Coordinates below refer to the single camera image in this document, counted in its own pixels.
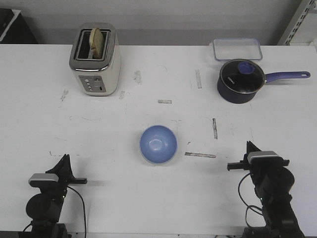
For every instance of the clear plastic food container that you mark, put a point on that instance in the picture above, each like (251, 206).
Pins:
(236, 48)

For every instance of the blue bowl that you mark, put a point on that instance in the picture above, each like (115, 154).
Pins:
(158, 144)

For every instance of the green bowl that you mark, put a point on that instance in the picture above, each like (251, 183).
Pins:
(167, 163)

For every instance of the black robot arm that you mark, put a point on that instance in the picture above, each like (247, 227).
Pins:
(45, 207)
(272, 181)

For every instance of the glass pot lid blue knob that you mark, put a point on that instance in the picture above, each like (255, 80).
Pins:
(242, 76)

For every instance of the cream and silver toaster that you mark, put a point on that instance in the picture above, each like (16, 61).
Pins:
(96, 77)

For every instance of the slice of toast bread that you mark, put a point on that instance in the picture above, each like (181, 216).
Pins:
(96, 42)

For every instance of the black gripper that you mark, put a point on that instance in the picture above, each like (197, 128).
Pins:
(259, 167)
(65, 176)

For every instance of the dark blue saucepan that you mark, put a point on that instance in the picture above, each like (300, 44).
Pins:
(239, 98)

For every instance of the white metal shelf upright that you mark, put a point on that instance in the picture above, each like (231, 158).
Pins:
(302, 28)

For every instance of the black box in background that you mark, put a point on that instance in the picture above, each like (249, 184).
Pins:
(14, 29)

